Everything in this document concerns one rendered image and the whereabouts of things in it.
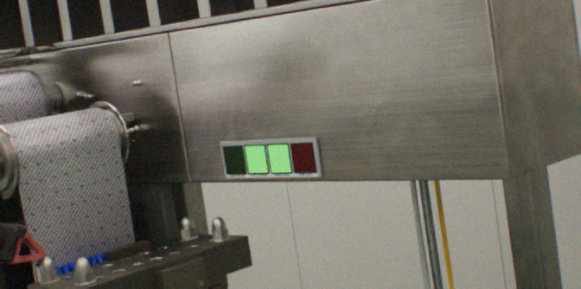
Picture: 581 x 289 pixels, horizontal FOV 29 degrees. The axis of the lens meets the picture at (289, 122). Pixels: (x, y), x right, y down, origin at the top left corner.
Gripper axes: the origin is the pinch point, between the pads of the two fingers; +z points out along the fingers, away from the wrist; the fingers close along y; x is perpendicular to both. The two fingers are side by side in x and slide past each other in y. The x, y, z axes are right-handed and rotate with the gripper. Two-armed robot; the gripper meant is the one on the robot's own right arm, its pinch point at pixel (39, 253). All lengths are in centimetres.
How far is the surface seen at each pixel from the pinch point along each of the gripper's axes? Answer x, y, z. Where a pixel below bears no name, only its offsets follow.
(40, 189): 11.4, 0.2, -3.7
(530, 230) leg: 19, 76, 43
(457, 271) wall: 61, -107, 268
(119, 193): 16.0, 0.3, 13.8
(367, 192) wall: 91, -151, 251
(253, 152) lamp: 25.7, 29.5, 19.8
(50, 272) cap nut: -3.7, 8.5, -2.0
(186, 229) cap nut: 12.4, 7.8, 26.2
